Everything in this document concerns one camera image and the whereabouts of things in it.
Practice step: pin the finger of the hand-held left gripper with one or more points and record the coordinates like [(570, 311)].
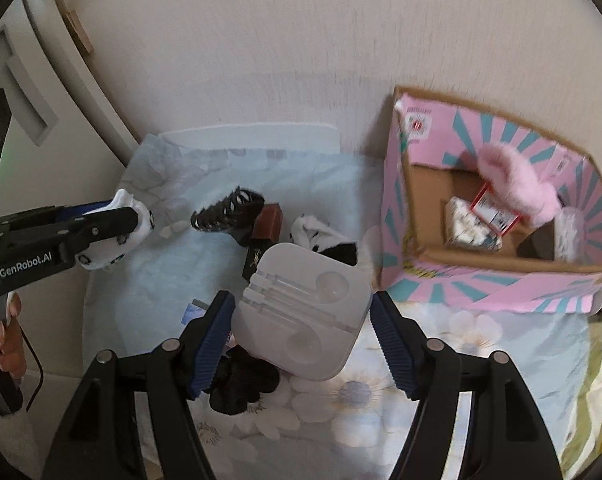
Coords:
[(88, 208), (111, 225)]

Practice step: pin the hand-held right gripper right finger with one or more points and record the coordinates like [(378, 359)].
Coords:
[(396, 345)]

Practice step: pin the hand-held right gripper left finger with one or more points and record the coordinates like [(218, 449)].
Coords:
[(213, 340)]

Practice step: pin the white sock with black print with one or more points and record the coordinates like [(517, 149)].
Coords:
[(311, 232), (106, 259)]

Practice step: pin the white plastic grooved case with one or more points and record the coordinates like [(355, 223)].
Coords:
[(301, 310)]

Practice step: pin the black hair claw clip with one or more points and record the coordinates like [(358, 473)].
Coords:
[(231, 210)]

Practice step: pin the brown and black lipstick box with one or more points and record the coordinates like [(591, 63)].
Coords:
[(268, 220)]

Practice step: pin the white patterned packet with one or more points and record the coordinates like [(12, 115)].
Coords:
[(468, 225)]

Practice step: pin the pink printed cardboard box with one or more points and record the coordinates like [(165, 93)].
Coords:
[(431, 200)]

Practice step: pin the red snack packet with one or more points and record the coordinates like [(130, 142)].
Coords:
[(486, 205)]

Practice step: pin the pink fluffy headband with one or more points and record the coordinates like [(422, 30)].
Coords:
[(511, 175)]

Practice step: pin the person's left forearm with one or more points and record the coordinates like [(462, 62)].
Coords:
[(6, 445)]

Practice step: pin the person's left hand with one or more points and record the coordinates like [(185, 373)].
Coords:
[(13, 340)]

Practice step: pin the small blue card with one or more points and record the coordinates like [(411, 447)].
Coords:
[(191, 312)]

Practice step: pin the black scrunchie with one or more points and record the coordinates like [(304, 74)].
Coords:
[(241, 385)]

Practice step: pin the light blue floral cloth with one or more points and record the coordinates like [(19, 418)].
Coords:
[(156, 285)]

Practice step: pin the white door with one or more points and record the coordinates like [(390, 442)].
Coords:
[(46, 25)]

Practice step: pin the yellow green floral blanket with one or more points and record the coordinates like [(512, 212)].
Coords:
[(596, 385)]

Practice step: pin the tan door frame plate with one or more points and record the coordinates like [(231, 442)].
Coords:
[(78, 32)]

